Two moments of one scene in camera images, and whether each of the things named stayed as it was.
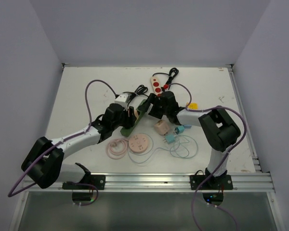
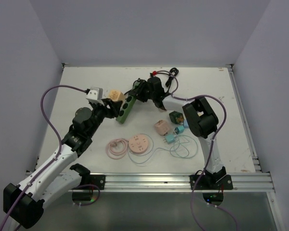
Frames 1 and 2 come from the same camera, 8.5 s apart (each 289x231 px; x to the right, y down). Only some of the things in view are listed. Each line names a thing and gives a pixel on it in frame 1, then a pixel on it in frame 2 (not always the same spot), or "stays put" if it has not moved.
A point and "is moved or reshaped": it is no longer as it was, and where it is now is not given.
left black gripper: (129, 120) → (113, 110)
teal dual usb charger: (179, 129) stays put
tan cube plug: (136, 113) → (115, 95)
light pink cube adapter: (161, 127) stays put
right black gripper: (154, 99) → (138, 91)
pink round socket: (137, 143) stays put
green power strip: (140, 108) is moved or reshaped
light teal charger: (170, 138) stays put
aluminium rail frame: (262, 183) stays put
